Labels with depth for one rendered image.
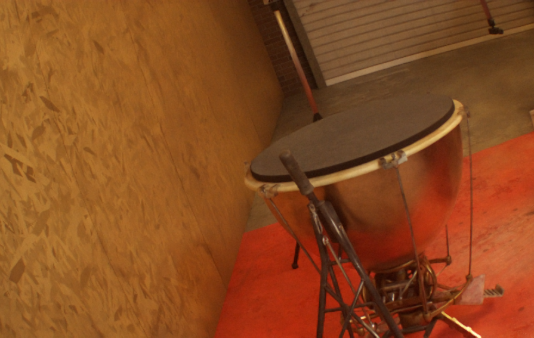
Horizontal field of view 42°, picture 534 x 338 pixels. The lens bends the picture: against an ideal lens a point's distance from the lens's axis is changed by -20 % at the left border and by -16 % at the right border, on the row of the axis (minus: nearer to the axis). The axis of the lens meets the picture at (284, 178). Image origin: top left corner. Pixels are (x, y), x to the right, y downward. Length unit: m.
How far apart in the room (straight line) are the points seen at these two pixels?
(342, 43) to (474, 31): 1.58
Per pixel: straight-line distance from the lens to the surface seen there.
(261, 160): 2.46
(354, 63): 8.47
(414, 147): 2.11
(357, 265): 2.14
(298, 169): 2.02
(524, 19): 8.74
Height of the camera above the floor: 1.32
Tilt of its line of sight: 14 degrees down
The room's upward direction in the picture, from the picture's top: 21 degrees counter-clockwise
